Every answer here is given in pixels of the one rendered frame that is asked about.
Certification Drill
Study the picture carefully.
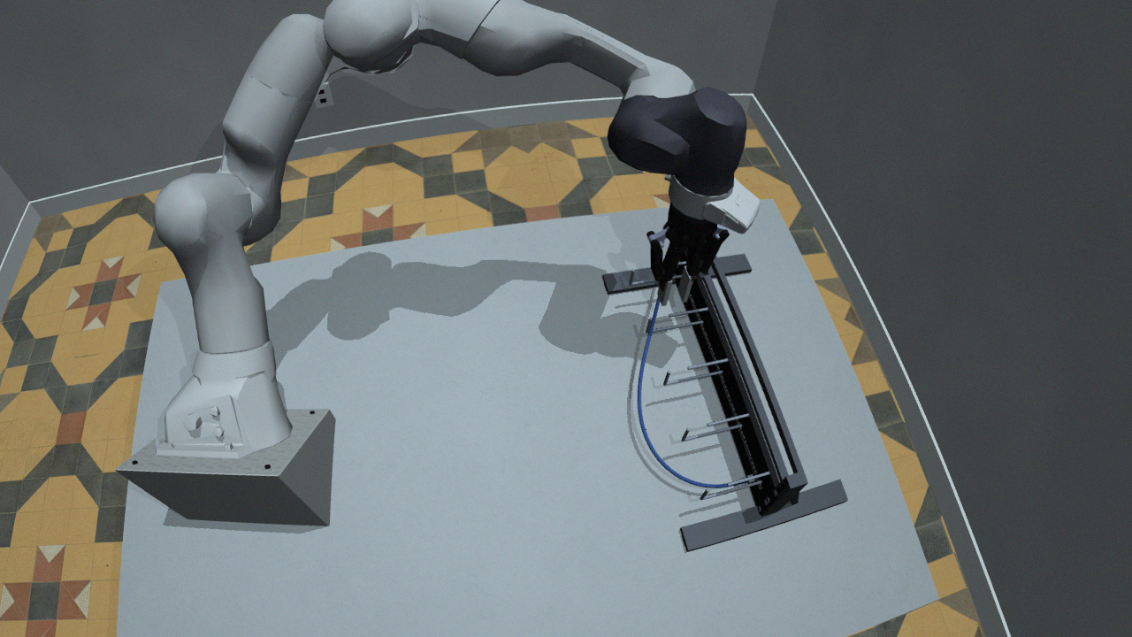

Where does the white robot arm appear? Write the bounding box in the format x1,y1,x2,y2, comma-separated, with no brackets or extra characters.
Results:
153,0,761,459

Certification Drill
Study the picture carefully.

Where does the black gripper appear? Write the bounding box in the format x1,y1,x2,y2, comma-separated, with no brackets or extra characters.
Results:
646,203,730,305

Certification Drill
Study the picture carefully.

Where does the blue cable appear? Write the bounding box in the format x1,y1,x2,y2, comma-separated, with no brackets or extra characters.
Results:
638,296,727,488

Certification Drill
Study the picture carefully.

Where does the black patch panel rack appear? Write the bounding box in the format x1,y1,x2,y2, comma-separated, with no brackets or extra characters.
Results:
602,253,848,550

